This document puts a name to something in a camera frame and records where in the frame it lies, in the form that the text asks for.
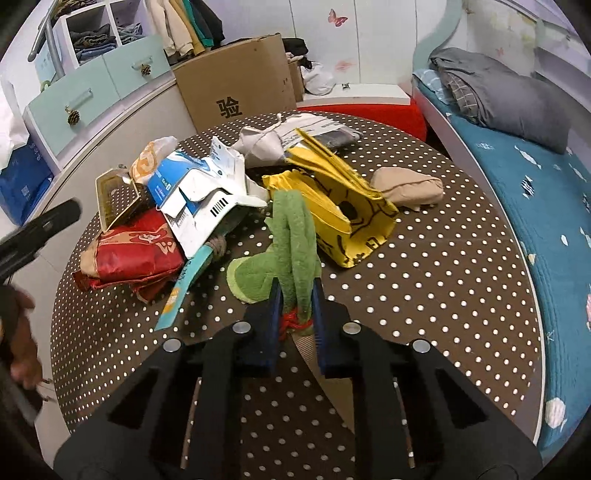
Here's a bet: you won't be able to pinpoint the red snack bag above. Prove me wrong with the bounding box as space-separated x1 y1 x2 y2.
73 208 185 303

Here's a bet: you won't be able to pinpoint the large brown cardboard box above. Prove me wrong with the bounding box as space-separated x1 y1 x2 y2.
173 34 297 131

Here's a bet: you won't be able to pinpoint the white plastic bag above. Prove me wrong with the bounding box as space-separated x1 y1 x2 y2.
301 62 335 96

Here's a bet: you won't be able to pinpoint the grey folded blanket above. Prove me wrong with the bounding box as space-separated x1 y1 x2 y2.
430 47 571 154

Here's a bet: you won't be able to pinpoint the brown polka dot tablecloth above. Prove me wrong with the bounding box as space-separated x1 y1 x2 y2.
50 117 542 479

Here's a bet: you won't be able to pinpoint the grey white plastic mailer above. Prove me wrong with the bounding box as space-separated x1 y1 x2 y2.
232 113 363 169

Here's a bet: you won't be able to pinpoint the orange white snack wrapper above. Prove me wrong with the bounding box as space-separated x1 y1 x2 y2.
129 136 179 185

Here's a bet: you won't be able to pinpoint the yellow crumpled paper bag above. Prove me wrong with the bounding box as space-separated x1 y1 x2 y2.
263 128 399 268

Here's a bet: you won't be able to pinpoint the person's left hand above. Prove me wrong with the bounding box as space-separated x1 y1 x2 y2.
8 286 43 390

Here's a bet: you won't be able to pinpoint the teal quilted bed cover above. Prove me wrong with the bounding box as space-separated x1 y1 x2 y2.
413 69 590 455

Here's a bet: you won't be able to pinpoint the blue shopping bag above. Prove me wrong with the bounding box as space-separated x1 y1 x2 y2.
0 138 54 226

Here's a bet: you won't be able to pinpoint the yellow white small box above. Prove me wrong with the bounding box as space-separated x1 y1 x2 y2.
95 168 142 233

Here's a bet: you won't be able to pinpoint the red storage bench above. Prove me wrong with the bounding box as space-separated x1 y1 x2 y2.
298 100 428 141

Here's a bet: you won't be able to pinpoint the green plush toy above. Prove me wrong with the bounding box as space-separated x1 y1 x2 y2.
226 190 322 338

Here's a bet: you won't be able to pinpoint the white bed frame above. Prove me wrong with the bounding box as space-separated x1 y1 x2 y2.
410 87 548 446

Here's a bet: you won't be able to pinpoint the beige crumpled paper bag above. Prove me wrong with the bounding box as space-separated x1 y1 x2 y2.
370 167 445 210

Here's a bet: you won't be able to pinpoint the teal drawer cabinet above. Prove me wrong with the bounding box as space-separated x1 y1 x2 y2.
25 1 170 157

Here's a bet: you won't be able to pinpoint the hanging clothes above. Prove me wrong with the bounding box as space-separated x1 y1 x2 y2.
145 0 224 63

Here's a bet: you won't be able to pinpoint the white blue torn carton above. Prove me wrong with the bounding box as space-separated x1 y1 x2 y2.
147 137 269 259

